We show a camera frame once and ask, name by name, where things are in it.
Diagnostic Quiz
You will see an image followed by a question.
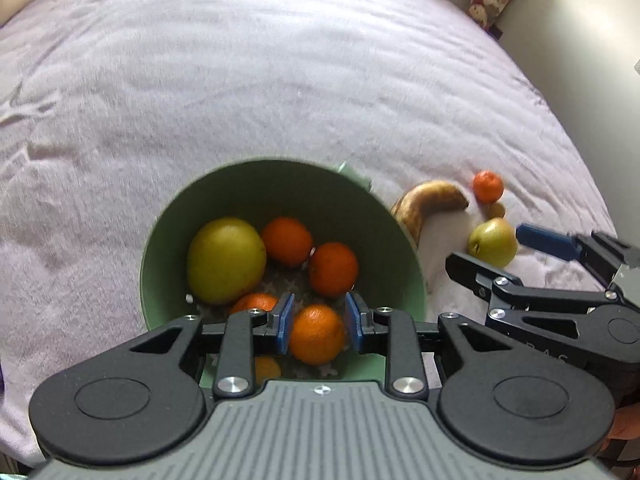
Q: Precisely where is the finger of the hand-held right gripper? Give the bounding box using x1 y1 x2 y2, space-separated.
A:
516 223 640 292
444 252 610 339

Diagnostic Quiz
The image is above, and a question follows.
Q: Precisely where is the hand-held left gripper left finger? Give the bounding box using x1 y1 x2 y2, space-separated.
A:
127 292 297 401

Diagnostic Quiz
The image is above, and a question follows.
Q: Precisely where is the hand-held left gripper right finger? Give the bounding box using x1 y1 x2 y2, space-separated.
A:
344 292 507 401

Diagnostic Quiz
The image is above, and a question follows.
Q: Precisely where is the small green apple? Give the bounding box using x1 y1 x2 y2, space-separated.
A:
467 217 519 269

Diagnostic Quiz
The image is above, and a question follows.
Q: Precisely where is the orange tangerine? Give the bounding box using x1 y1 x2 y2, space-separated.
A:
228 292 279 317
308 242 360 297
472 170 505 204
289 304 347 366
261 216 315 267

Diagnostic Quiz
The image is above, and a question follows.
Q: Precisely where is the large yellow apple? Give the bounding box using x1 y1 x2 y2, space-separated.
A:
186 217 268 306

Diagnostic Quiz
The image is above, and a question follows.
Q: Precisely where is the green colander bowl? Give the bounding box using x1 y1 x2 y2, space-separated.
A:
139 158 427 392

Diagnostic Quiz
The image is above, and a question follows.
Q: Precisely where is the person's right hand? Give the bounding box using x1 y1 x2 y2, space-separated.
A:
602 403 640 454

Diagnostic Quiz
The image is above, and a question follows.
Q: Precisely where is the brown spotted banana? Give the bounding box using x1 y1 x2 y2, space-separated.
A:
389 179 470 252

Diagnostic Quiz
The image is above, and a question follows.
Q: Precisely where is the purple blanket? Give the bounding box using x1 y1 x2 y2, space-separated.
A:
0 0 623 467

